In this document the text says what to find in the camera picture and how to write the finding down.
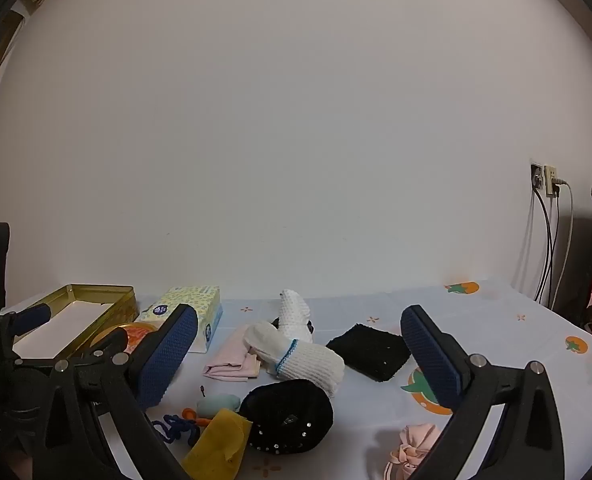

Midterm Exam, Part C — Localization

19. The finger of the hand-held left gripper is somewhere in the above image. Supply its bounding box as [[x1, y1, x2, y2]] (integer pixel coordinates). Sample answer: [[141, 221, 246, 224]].
[[0, 305, 53, 361]]

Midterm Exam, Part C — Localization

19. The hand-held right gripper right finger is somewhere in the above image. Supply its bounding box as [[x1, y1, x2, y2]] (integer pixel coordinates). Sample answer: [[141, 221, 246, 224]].
[[400, 304, 566, 480]]

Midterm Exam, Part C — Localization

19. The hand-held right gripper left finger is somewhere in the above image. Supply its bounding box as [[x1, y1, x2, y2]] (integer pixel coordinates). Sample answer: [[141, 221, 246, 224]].
[[31, 304, 199, 480]]

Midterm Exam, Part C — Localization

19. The pink cloth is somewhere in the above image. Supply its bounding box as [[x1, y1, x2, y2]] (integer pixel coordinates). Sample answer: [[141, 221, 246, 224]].
[[202, 324, 263, 381]]

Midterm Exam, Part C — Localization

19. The black fuzzy cloth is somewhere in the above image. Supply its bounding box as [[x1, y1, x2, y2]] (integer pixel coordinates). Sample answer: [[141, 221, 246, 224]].
[[325, 323, 413, 383]]

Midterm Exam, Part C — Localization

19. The gold metal tin box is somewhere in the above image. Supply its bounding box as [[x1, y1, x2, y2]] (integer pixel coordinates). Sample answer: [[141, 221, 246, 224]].
[[1, 284, 138, 361]]

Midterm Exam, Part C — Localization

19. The white knit glove blue trim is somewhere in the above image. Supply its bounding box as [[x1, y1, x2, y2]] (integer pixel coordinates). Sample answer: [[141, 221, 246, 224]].
[[243, 321, 346, 397]]

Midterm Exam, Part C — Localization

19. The teal soft pouch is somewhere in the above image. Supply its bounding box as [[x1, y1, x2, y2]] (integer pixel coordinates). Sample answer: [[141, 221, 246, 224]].
[[196, 394, 241, 419]]

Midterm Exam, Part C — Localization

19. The yellow patterned tissue box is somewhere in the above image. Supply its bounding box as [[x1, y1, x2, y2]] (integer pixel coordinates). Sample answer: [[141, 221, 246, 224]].
[[135, 286, 223, 354]]

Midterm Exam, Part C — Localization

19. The fruit print light tablecloth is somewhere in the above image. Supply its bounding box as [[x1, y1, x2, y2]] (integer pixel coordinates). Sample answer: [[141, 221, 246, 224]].
[[1, 280, 592, 480]]

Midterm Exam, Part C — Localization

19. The pink scrunchie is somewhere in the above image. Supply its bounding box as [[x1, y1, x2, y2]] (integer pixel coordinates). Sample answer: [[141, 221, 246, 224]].
[[383, 422, 444, 480]]

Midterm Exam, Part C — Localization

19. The yellow cloth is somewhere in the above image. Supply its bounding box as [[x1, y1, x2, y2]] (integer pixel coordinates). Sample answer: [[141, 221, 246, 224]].
[[182, 408, 253, 480]]

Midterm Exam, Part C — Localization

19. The black sequined hat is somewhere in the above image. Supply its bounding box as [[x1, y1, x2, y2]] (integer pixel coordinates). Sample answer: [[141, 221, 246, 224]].
[[237, 379, 335, 456]]

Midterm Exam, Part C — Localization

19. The brown wooden furniture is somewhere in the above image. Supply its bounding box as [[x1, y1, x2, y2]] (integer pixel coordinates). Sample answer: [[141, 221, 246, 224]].
[[0, 0, 63, 131]]

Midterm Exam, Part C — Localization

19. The blue cord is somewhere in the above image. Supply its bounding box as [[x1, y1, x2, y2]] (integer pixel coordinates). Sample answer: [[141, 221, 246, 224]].
[[151, 412, 202, 446]]

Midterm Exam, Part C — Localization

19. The white power cable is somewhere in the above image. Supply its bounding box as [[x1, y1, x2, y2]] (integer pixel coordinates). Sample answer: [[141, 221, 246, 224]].
[[548, 180, 574, 311]]

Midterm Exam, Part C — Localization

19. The cream wall socket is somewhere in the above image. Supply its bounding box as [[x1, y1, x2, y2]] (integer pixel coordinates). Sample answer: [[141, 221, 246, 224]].
[[545, 164, 563, 199]]

